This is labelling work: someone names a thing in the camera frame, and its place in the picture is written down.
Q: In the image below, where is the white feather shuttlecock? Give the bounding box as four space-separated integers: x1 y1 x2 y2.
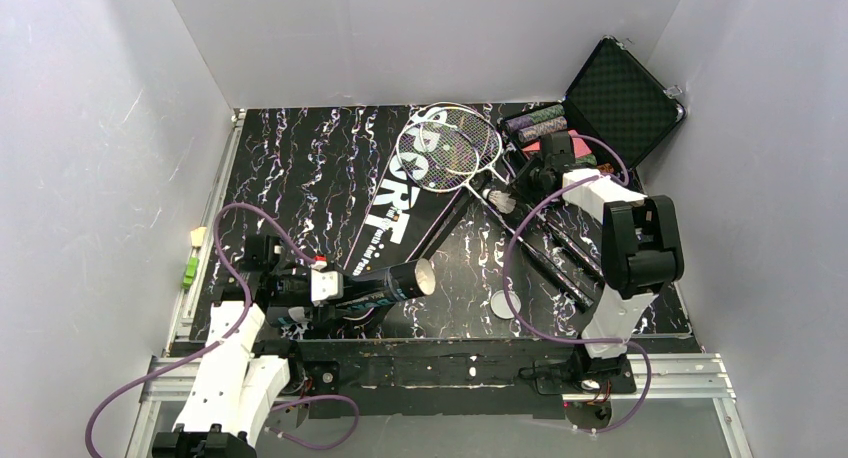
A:
483 189 517 214

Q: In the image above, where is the black shuttlecock tube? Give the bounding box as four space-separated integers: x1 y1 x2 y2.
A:
266 259 437 326

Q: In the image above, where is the clear tube lid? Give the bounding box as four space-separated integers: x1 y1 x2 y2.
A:
490 290 521 320

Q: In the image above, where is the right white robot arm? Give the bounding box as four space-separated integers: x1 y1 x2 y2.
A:
517 131 684 384

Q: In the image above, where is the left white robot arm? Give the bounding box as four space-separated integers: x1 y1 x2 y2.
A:
151 284 303 457

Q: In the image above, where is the white badminton racket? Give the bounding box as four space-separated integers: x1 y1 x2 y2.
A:
409 102 598 304
396 119 602 279

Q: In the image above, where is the black poker chip case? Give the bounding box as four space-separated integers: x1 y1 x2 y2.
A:
496 36 686 171

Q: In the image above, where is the black racket bag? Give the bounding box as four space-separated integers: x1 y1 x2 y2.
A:
344 102 468 276

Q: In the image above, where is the green clip on rail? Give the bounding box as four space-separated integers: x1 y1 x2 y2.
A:
181 256 199 290

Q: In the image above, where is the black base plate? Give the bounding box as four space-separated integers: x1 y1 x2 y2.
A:
253 338 605 418

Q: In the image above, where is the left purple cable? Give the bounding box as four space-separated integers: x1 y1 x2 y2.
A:
84 201 360 458

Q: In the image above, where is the aluminium rail frame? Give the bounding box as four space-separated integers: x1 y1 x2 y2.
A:
125 110 753 458

